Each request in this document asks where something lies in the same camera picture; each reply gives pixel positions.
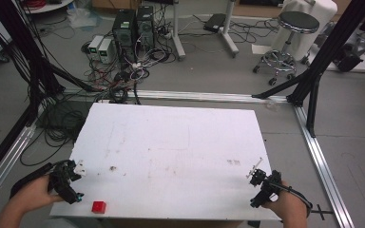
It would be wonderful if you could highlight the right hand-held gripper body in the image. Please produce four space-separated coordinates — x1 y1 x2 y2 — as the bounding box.
246 157 283 203

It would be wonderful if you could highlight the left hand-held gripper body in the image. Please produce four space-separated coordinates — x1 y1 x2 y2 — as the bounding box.
48 159 87 203

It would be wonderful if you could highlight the red cube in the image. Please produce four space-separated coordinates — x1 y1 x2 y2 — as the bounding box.
91 200 107 215

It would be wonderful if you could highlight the person's right hand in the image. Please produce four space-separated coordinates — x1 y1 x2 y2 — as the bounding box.
260 180 309 220

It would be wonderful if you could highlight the person's left hand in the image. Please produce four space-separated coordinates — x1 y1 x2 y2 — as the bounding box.
12 174 65 212

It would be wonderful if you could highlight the grey power supply box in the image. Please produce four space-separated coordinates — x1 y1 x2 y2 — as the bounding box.
97 37 115 65
87 34 105 55

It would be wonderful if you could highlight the black round stool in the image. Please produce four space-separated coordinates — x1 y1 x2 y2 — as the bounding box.
252 10 321 87

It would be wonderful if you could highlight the black device on white board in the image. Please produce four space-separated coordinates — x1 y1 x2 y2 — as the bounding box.
307 36 365 74

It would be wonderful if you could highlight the black computer tower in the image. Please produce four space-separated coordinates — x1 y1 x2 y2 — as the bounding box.
135 5 156 51
111 9 138 64

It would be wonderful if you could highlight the white metal stand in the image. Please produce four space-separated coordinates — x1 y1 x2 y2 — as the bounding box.
170 0 240 62

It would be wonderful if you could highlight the flat black box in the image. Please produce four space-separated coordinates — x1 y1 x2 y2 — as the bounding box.
202 12 227 33

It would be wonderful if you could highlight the round white table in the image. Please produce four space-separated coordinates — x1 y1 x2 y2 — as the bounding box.
21 0 75 15

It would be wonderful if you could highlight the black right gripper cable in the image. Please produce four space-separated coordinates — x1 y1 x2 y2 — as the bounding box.
277 182 314 219

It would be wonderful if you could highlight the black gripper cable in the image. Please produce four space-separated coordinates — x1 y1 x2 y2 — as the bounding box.
277 182 314 219
9 161 72 200

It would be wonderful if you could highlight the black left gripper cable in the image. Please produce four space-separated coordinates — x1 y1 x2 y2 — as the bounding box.
9 161 72 200

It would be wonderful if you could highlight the aluminium floor rail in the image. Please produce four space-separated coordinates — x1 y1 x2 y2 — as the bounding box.
294 105 355 228
0 124 37 215
63 88 289 105

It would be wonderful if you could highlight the black frame post with cables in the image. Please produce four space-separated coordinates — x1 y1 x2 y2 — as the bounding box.
0 0 104 189

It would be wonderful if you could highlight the tangle of floor cables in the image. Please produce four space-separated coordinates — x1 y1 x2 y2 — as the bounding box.
80 37 179 105

